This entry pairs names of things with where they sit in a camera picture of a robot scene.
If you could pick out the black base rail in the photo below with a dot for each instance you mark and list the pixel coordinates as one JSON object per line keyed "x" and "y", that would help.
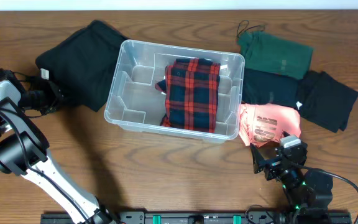
{"x": 253, "y": 216}

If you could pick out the large black garment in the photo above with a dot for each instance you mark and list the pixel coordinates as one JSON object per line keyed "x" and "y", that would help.
{"x": 83, "y": 65}

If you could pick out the black folded garment with tag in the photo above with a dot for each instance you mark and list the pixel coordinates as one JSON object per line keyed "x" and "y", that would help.
{"x": 324, "y": 101}

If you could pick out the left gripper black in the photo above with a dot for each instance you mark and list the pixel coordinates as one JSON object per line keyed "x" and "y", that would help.
{"x": 55, "y": 97}

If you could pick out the red plaid garment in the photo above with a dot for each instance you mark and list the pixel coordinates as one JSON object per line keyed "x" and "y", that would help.
{"x": 191, "y": 94}

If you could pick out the pink printed t-shirt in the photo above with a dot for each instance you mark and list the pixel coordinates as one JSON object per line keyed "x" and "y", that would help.
{"x": 260, "y": 124}

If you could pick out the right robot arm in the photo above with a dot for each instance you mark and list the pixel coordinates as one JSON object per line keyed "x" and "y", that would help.
{"x": 308, "y": 194}

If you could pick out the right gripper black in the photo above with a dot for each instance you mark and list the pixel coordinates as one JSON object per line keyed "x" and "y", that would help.
{"x": 274, "y": 164}

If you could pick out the green folded garment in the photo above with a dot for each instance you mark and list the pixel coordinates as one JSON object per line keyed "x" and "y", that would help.
{"x": 268, "y": 53}

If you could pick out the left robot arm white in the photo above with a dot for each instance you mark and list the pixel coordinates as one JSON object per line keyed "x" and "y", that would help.
{"x": 24, "y": 150}

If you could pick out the dark navy folded garment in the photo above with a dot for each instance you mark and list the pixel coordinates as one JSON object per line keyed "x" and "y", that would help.
{"x": 261, "y": 88}

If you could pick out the clear plastic storage bin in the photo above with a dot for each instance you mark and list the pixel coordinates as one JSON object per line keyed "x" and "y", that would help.
{"x": 135, "y": 104}

